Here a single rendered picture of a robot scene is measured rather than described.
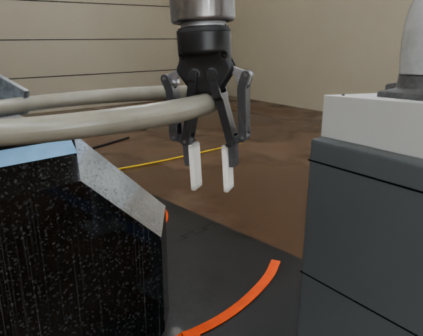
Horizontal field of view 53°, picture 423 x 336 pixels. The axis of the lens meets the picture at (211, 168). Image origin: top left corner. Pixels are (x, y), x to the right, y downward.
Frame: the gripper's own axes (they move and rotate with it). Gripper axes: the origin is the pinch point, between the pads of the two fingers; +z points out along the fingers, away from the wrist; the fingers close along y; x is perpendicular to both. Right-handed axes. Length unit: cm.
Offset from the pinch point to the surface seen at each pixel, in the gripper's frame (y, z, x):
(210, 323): 31, 81, -73
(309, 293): -8, 51, -54
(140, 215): 29.8, 20.4, -28.6
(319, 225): -11, 29, -53
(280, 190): 33, 77, -231
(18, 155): 44.4, 0.9, -8.1
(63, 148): 39.8, 1.1, -16.4
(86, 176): 35.2, 7.3, -16.8
